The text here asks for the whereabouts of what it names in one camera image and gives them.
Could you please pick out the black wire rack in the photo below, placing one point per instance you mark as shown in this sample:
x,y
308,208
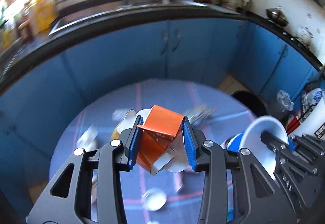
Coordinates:
x,y
309,102

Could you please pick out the black trash bin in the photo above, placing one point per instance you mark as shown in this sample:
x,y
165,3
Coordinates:
x,y
252,102

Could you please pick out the grey bin with white bag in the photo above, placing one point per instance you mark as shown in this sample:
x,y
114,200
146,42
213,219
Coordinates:
x,y
281,106

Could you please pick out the black wok with lid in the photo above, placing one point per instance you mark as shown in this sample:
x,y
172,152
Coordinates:
x,y
277,16

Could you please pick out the white bowl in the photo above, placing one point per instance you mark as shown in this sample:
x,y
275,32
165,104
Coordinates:
x,y
251,140

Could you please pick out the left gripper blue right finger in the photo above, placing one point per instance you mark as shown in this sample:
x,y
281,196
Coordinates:
x,y
189,145

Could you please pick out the white crumpled paper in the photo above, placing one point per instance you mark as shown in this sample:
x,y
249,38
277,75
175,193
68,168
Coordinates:
x,y
88,140

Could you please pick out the clear crumpled plastic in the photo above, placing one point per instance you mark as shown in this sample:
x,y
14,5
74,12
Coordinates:
x,y
199,114

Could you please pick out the orange paper carton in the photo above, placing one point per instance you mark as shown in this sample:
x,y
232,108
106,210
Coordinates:
x,y
162,145

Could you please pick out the blue kitchen cabinets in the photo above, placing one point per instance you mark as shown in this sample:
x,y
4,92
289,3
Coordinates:
x,y
46,89

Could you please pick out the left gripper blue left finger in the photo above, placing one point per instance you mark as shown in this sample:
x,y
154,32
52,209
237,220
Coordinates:
x,y
133,146

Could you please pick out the steel pot on stove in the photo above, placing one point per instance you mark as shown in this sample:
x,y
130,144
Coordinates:
x,y
304,35

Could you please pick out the blue plaid tablecloth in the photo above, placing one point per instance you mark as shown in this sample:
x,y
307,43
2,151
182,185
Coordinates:
x,y
162,187

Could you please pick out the black countertop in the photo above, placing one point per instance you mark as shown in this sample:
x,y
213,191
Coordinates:
x,y
152,15

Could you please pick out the yellow bag on counter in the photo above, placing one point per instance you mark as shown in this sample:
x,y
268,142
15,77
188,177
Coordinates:
x,y
41,15

